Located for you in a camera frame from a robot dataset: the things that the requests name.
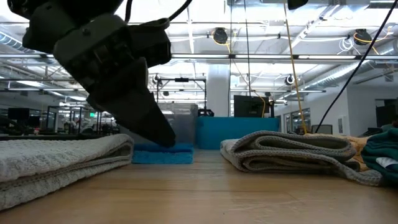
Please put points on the white waffle weave towel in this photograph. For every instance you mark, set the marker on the white waffle weave towel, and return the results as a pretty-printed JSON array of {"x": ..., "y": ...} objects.
[{"x": 46, "y": 161}]

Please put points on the smoky grey plastic bin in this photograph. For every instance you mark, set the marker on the smoky grey plastic bin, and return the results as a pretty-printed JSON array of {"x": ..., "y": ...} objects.
[{"x": 183, "y": 124}]

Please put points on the long ceiling light bar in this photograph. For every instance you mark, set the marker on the long ceiling light bar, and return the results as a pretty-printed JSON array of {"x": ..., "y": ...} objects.
[{"x": 264, "y": 56}]

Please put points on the black computer monitor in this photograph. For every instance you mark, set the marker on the black computer monitor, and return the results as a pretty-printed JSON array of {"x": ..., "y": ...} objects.
[{"x": 250, "y": 107}]

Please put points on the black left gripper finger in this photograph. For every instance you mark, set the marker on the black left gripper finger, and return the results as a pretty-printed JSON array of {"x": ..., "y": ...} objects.
[
  {"x": 133, "y": 115},
  {"x": 163, "y": 124}
]

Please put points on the small dark monitor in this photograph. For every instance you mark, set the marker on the small dark monitor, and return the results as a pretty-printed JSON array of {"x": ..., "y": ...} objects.
[{"x": 18, "y": 114}]

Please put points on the dark green towel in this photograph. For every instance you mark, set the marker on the dark green towel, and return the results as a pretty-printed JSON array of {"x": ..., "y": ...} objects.
[{"x": 382, "y": 143}]

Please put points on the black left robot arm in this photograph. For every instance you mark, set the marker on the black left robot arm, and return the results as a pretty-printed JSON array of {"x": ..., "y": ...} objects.
[{"x": 77, "y": 6}]

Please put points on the grey towel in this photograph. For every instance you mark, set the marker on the grey towel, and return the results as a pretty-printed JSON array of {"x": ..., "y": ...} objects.
[{"x": 280, "y": 152}]

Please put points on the white square column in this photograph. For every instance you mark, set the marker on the white square column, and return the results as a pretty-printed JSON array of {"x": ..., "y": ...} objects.
[{"x": 218, "y": 93}]

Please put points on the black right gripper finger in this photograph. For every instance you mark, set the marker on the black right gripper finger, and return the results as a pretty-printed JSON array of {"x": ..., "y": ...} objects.
[{"x": 297, "y": 3}]

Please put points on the orange towel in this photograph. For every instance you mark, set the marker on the orange towel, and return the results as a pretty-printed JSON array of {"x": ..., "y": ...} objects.
[{"x": 357, "y": 146}]

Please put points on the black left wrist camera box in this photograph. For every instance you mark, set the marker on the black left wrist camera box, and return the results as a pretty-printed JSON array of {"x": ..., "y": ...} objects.
[{"x": 152, "y": 40}]

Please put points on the black metal rig frame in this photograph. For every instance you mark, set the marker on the black metal rig frame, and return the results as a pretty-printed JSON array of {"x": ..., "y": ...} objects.
[{"x": 182, "y": 80}]

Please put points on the white paper tag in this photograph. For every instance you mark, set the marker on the white paper tag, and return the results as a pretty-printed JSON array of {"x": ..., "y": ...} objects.
[{"x": 387, "y": 163}]

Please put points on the blue plastic bin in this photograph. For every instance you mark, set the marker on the blue plastic bin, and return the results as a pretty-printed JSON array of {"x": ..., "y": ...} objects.
[{"x": 236, "y": 132}]

